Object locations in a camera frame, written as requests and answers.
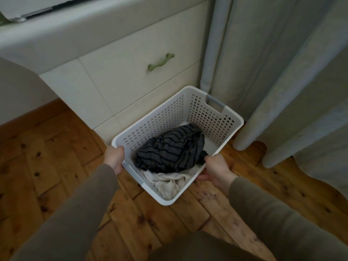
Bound person's right hand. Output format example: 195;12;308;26
197;155;239;196

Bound person's left hand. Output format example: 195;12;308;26
103;146;125;175

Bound white perforated laundry basket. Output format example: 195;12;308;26
111;86;245;206

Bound person's left forearm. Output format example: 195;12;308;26
11;163;121;261

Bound person's right forearm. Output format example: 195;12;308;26
228;177;348;261

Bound dark striped garment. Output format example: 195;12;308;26
134;123;209;174

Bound cream white cloth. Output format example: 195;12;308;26
144;165;203;201

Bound cream drawer cabinet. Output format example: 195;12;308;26
0;0;215;146

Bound person's olive trousers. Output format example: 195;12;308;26
148;231;268;261

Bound pale grey curtain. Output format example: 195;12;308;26
200;0;348;200

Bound green drawer handle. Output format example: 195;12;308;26
148;53;175;72

